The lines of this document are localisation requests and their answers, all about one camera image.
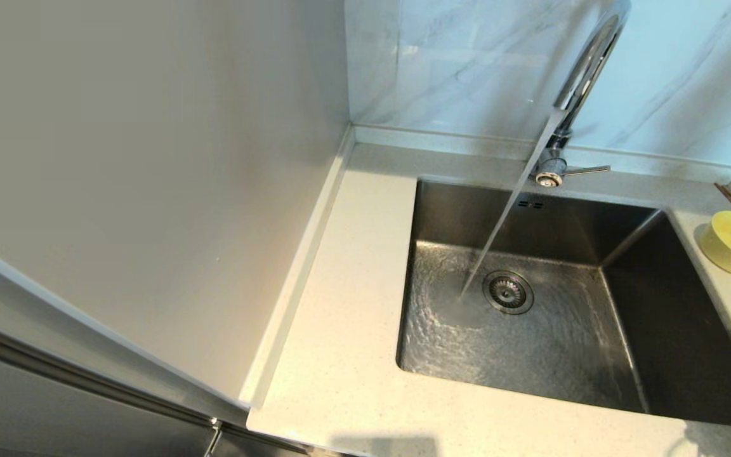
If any water stream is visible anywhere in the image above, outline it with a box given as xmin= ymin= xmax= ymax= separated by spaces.
xmin=459 ymin=108 xmax=569 ymax=299

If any chrome bar door handle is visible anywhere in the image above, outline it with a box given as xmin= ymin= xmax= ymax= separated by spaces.
xmin=0 ymin=308 xmax=312 ymax=457

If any stainless steel sink basin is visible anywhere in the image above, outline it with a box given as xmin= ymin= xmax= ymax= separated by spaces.
xmin=396 ymin=178 xmax=731 ymax=427

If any round metal drain strainer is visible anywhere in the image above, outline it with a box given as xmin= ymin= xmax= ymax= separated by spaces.
xmin=483 ymin=270 xmax=535 ymax=315

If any chrome gooseneck faucet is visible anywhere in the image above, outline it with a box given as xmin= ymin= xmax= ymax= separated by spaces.
xmin=534 ymin=0 xmax=631 ymax=189

